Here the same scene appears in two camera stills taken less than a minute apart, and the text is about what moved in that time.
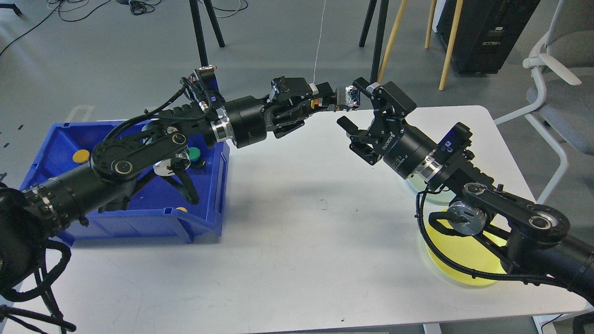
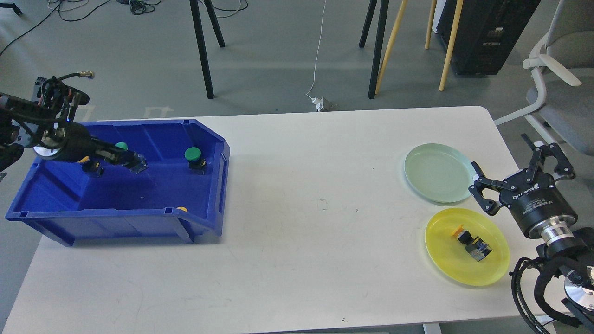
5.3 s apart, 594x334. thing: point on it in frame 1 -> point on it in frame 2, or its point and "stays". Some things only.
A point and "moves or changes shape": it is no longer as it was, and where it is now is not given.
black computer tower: x=486 y=31 stays
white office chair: x=562 y=59 stays
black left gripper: x=248 y=119 -> x=70 y=142
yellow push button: x=318 y=102 moves or changes shape
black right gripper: x=403 y=147 -> x=532 y=197
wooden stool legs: x=450 y=45 stays
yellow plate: x=466 y=252 stays
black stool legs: x=379 y=34 stays
